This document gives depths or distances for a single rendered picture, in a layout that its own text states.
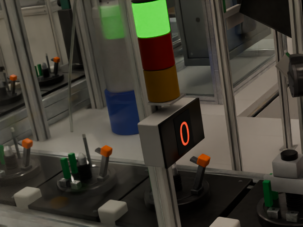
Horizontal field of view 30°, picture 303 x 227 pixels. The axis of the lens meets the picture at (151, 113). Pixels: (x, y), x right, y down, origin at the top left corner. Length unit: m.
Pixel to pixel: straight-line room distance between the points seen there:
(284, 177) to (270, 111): 1.20
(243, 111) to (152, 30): 1.19
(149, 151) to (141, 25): 0.19
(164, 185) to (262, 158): 0.71
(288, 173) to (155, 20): 0.38
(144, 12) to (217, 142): 0.97
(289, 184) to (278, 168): 0.03
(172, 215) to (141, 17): 0.33
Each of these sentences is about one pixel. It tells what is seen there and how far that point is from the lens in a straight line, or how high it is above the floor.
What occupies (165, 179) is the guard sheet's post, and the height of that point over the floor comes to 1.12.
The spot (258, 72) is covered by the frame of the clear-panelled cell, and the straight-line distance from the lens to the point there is 2.36.
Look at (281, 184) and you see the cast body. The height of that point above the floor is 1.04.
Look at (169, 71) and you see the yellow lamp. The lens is 0.84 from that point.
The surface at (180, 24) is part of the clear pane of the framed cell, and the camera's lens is 2.07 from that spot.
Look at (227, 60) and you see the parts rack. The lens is 1.25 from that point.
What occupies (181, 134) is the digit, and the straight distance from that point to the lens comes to 0.87.
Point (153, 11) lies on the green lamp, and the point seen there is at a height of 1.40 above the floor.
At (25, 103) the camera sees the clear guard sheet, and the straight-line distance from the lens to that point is 0.69.
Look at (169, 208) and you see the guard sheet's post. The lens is 0.94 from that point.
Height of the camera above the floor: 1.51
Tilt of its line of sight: 18 degrees down
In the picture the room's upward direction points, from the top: 10 degrees counter-clockwise
